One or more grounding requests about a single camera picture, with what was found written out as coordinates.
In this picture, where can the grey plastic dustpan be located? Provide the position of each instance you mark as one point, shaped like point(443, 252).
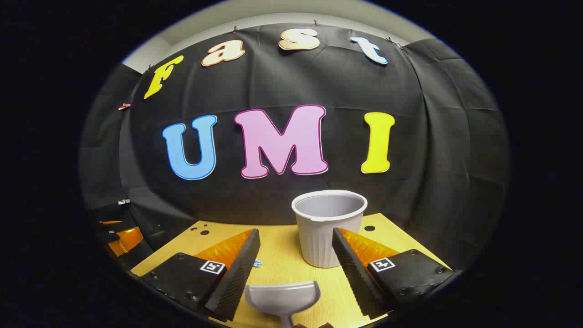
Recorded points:
point(282, 298)

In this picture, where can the copper cloth clip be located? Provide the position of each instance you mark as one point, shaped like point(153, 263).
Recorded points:
point(124, 106)

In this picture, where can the wooden desktop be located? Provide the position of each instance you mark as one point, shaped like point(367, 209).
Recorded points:
point(282, 246)

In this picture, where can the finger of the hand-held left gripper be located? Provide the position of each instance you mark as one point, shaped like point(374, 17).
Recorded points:
point(111, 222)
point(125, 239)

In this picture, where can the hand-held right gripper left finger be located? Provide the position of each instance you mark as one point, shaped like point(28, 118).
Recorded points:
point(239, 273)

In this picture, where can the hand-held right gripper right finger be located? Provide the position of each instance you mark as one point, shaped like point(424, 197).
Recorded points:
point(355, 273)

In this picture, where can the white ribbed garbage bin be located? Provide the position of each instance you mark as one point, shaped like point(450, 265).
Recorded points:
point(319, 237)

